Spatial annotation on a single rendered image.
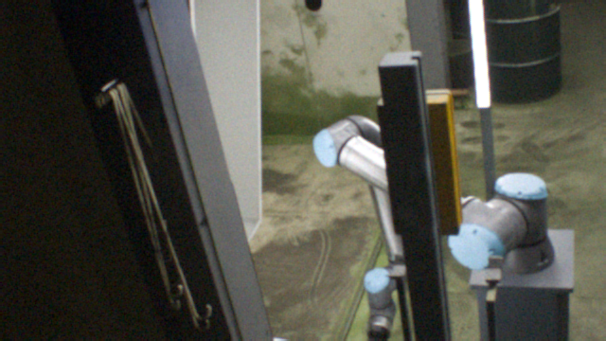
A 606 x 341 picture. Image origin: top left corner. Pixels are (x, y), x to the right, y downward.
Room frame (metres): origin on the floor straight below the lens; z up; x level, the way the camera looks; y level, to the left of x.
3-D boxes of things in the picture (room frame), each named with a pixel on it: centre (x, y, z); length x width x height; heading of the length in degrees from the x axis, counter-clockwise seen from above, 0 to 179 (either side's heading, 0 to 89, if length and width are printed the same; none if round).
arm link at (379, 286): (2.12, -0.16, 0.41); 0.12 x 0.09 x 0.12; 128
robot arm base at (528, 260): (1.82, -0.60, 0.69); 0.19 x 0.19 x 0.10
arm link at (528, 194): (1.82, -0.60, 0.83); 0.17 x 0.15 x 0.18; 128
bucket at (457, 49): (4.82, -1.17, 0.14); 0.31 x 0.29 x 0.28; 157
